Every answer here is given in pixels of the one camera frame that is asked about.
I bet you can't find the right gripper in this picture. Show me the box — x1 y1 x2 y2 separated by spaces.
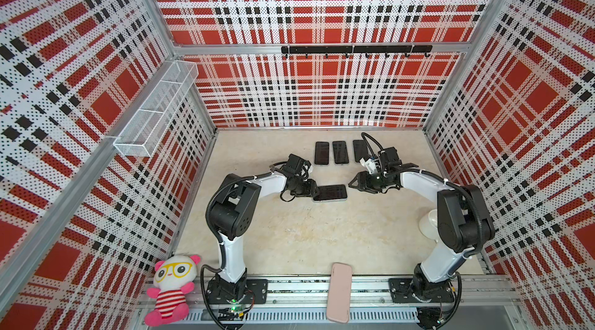
348 170 392 195

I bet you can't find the black phone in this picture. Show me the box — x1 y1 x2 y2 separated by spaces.
333 141 350 165
353 139 370 163
314 141 330 166
314 184 348 198

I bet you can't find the light blue case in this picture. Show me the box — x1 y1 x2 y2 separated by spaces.
313 197 347 203

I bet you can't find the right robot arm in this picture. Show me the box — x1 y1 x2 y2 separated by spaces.
349 147 495 284

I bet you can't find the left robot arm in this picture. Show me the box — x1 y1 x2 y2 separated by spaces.
205 154 319 284

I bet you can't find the pink phone case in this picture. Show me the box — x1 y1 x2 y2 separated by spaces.
326 263 353 324

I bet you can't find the white cup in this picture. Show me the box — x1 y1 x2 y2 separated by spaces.
418 209 440 243

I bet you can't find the pink plush toy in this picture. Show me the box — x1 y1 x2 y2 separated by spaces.
144 255 201 327

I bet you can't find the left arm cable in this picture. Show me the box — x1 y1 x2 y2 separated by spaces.
205 173 275 238

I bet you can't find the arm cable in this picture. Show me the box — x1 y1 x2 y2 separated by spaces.
360 132 387 164
205 173 275 238

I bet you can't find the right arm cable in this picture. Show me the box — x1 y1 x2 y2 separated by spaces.
360 132 387 164

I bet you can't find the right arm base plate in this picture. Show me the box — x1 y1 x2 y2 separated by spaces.
388 277 455 304

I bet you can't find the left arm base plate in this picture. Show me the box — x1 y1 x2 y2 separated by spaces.
206 276 269 305

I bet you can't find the black hook rail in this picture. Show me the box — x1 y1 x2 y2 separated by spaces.
280 44 433 56

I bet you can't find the white wire basket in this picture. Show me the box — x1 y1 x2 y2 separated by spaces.
114 60 198 157

